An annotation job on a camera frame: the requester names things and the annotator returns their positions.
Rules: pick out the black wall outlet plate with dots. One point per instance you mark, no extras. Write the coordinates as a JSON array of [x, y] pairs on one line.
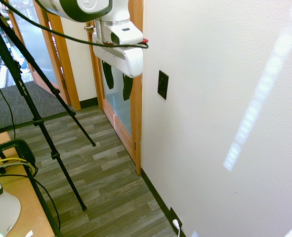
[[176, 218]]

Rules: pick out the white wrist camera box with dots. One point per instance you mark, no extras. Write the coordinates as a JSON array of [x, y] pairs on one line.
[[124, 34]]

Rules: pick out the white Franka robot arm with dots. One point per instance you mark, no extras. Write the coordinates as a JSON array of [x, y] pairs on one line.
[[69, 7]]

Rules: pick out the wooden glass door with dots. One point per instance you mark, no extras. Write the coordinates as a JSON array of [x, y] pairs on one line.
[[118, 98]]

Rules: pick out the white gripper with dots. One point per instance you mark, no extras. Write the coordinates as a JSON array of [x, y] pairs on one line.
[[121, 55]]

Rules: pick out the black light switch plate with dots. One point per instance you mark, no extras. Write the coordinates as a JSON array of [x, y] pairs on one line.
[[162, 84]]

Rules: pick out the black clamp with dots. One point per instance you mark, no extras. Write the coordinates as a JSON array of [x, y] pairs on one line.
[[22, 150]]

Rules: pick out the wooden framed glass panel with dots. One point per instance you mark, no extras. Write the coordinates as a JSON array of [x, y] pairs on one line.
[[29, 44]]

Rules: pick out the wooden door frame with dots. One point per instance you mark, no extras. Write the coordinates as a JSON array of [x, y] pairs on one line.
[[61, 56]]

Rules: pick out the black camera tripod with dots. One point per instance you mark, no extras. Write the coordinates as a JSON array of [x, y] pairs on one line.
[[24, 98]]

